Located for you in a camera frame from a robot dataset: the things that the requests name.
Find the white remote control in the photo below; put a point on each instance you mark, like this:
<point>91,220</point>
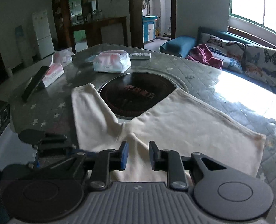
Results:
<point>140,56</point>

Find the cream knit garment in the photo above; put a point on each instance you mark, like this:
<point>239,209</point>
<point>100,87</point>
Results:
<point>180,122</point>

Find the dark wooden shelf unit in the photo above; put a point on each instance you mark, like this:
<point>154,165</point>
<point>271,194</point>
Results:
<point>92,21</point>

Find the black round induction cooktop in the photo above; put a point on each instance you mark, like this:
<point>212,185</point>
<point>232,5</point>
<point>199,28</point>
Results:
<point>132,94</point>

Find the white refrigerator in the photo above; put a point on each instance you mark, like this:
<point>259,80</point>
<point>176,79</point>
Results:
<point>44,43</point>

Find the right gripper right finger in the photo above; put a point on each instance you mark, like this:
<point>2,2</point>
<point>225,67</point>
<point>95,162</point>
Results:
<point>172,163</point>

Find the pink tissue box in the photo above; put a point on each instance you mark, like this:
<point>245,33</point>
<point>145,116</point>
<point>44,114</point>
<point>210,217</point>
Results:
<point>56,70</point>

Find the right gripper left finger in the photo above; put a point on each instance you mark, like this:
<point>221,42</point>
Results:
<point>107,161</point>

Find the black smartphone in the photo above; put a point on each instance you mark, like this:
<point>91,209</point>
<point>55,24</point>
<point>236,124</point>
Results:
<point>34,82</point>

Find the pink cloth on sofa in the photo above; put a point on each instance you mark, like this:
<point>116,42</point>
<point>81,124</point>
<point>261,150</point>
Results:
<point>203,55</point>

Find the white plastic bag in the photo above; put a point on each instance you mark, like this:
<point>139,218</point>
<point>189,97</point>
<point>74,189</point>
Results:
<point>63,57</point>

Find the blue white cabinet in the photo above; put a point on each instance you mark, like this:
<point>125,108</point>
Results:
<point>149,28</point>

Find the butterfly print cushion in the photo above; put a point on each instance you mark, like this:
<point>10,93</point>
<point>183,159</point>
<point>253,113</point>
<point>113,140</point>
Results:
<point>260,63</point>
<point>229,52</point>

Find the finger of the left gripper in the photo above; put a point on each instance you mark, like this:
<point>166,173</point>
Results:
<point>49,156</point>
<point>43,139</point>

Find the soft tissue pack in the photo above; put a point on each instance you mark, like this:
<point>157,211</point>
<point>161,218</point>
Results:
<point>112,62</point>

